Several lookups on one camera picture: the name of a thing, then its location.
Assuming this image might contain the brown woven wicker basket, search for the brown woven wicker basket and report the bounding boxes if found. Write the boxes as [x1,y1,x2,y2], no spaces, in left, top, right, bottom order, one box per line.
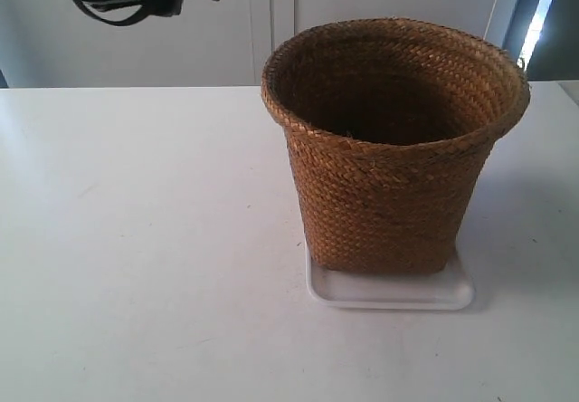
[261,17,531,274]

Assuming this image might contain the white rectangular plastic tray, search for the white rectangular plastic tray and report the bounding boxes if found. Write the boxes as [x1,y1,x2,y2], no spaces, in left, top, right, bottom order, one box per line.
[306,253,476,311]

